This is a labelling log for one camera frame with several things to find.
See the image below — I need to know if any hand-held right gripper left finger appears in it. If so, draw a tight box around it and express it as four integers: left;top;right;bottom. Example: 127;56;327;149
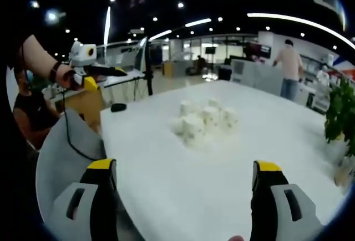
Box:
48;157;119;241

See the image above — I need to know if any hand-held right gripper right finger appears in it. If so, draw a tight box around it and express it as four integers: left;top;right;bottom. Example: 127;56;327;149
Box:
250;160;324;241

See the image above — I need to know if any cluster of white paper cups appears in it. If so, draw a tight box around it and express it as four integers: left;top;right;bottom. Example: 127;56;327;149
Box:
170;98;241;145

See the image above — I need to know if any person's left hand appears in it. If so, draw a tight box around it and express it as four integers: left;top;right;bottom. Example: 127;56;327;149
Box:
62;68;84;90

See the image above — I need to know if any white background desk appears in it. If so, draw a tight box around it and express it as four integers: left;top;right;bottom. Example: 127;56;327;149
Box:
95;68;146;89

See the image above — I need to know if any wooden cabinet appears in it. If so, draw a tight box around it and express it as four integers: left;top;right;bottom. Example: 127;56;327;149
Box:
57;85;104;134

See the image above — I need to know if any dark wristband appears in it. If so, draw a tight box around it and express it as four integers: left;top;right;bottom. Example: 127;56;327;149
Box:
49;61;61;83

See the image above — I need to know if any black tripod stand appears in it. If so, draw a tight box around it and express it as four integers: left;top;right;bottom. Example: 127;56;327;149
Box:
143;37;154;96

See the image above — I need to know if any person's dark clothing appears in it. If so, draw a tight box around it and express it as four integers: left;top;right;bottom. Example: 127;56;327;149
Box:
12;90;61;150

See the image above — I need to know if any green potted plant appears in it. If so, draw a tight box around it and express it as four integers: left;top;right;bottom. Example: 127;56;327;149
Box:
323;76;355;189

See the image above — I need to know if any white counter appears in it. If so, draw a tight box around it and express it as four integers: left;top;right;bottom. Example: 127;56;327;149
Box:
230;59;284;95

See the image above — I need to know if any long curved ceiling light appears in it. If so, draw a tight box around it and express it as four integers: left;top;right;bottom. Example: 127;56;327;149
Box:
246;12;355;50

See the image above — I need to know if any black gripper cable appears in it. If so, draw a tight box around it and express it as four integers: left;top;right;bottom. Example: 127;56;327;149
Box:
62;86;98;162

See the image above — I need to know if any dark wall screen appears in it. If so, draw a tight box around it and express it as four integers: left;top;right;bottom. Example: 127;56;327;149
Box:
245;43;272;59

